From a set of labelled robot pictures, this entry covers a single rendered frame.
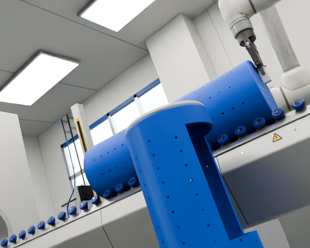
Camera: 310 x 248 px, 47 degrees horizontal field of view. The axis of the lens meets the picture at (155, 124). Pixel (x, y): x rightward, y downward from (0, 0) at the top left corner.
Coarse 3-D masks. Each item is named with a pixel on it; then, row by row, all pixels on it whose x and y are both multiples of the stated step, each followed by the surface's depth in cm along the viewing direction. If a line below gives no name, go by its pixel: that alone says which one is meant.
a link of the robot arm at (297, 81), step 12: (264, 12) 196; (276, 12) 196; (264, 24) 198; (276, 24) 195; (276, 36) 195; (276, 48) 196; (288, 48) 194; (288, 60) 194; (288, 72) 193; (300, 72) 190; (288, 84) 192; (300, 84) 190; (288, 96) 192; (300, 96) 190
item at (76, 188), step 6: (78, 186) 179; (84, 186) 181; (90, 186) 184; (78, 192) 178; (84, 192) 179; (90, 192) 182; (78, 198) 177; (84, 198) 177; (90, 198) 180; (78, 204) 177; (90, 204) 181
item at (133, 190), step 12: (276, 120) 128; (288, 120) 124; (264, 132) 128; (228, 144) 135; (240, 144) 131; (120, 192) 159; (132, 192) 153; (96, 204) 164; (108, 204) 158; (72, 216) 170; (48, 228) 176; (24, 240) 184
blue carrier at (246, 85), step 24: (240, 72) 135; (192, 96) 145; (216, 96) 137; (240, 96) 132; (264, 96) 130; (216, 120) 137; (240, 120) 134; (96, 144) 173; (120, 144) 158; (216, 144) 142; (96, 168) 162; (120, 168) 157; (96, 192) 165
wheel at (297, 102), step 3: (297, 99) 125; (300, 99) 124; (303, 99) 124; (294, 102) 125; (297, 102) 124; (300, 102) 123; (303, 102) 123; (294, 105) 124; (297, 105) 123; (300, 105) 123; (303, 105) 123; (294, 108) 124; (297, 108) 123; (300, 108) 123
